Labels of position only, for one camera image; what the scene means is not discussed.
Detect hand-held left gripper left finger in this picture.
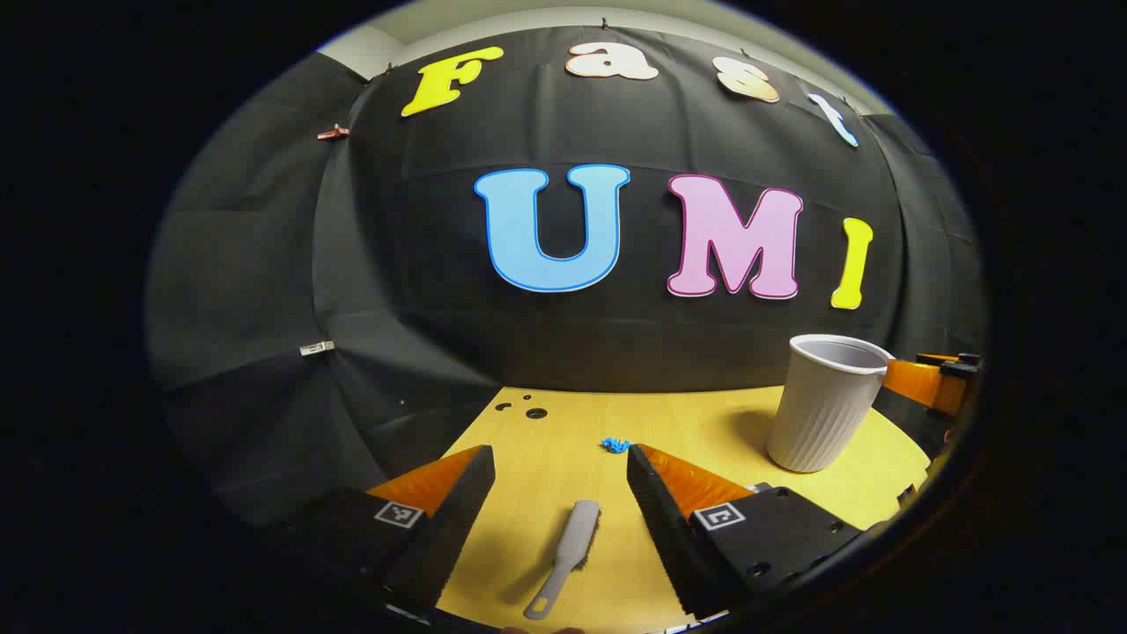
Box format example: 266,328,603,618
264,445,497,613

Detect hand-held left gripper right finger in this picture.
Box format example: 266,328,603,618
626,443,866,620

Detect small grey broom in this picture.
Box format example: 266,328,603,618
523,500,601,621

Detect white ribbed garbage bin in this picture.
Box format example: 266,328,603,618
766,334,896,474

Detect wooden desktop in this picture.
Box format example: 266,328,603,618
436,385,932,634

